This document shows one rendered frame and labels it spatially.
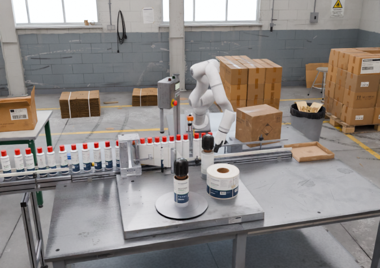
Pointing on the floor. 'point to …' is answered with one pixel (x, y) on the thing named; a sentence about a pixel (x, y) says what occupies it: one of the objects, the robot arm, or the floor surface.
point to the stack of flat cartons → (80, 104)
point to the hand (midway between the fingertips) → (215, 149)
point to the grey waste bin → (308, 126)
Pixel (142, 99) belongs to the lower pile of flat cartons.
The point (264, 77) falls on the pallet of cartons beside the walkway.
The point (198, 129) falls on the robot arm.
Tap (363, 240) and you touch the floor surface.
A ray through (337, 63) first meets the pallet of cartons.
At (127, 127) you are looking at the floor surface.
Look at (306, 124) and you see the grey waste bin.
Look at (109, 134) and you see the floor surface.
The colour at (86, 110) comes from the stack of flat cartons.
